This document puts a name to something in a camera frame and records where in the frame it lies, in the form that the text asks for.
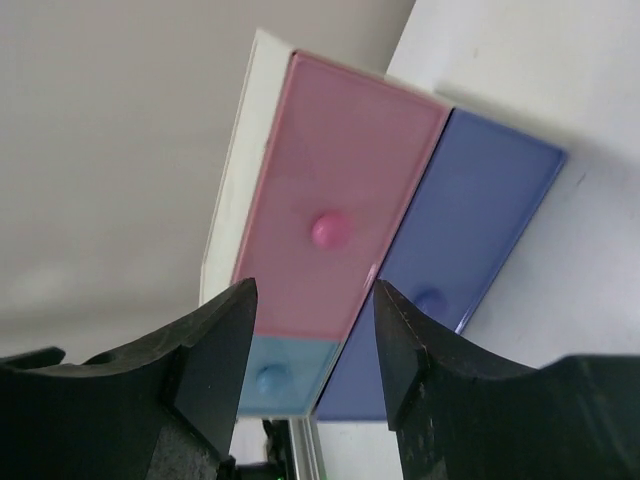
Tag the light blue drawer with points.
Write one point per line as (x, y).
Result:
(284, 375)

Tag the purple blue drawer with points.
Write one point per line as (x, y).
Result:
(450, 194)

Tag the pink drawer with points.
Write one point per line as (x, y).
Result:
(335, 200)

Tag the aluminium frame rail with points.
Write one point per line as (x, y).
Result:
(308, 462)

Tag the white drawer cabinet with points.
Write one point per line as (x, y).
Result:
(263, 82)

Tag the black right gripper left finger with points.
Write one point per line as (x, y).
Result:
(163, 406)

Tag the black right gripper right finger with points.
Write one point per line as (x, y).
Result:
(461, 412)

